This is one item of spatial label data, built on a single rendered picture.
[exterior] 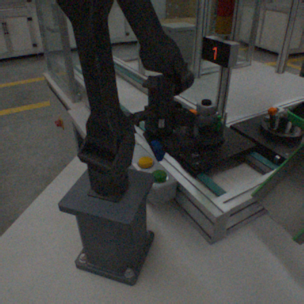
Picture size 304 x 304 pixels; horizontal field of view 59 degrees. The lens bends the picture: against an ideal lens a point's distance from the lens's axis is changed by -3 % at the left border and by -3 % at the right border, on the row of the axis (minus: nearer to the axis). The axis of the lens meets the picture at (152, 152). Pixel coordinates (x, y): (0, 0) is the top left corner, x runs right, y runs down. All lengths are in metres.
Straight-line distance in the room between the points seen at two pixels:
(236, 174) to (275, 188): 0.21
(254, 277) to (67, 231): 0.47
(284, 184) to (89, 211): 0.41
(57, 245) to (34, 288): 0.12
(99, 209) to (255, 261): 0.39
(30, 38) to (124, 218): 5.50
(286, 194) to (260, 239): 0.17
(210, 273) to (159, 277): 0.11
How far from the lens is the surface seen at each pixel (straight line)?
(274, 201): 0.65
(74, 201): 0.54
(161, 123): 0.61
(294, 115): 0.55
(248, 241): 0.75
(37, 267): 0.72
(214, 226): 0.67
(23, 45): 5.88
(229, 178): 0.83
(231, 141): 0.89
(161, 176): 0.72
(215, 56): 0.92
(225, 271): 0.69
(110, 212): 0.51
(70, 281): 0.68
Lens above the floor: 1.43
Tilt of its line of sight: 34 degrees down
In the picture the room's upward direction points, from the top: straight up
